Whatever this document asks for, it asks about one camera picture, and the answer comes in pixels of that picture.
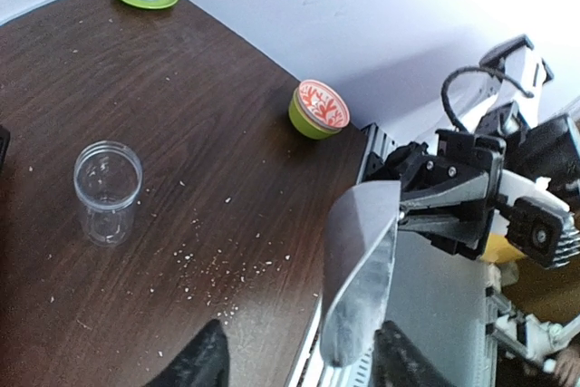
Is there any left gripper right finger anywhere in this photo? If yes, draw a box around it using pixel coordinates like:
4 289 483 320
372 321 453 387

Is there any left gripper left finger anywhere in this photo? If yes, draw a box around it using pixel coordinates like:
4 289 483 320
146 319 230 387

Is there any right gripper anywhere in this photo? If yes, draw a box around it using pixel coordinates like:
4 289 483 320
362 129 507 260

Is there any metal scoop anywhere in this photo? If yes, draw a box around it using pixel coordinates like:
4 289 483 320
319 181 401 367

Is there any clear plastic jar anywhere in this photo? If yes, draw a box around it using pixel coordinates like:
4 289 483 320
72 140 143 247

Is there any black three-compartment candy bin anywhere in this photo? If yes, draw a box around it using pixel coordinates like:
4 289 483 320
0 126 11 170

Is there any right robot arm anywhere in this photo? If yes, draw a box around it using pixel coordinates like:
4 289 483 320
362 35 579 269

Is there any green bowl with red lid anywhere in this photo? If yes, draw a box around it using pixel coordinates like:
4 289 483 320
288 79 350 140

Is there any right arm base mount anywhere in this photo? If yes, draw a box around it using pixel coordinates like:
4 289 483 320
356 123 404 184

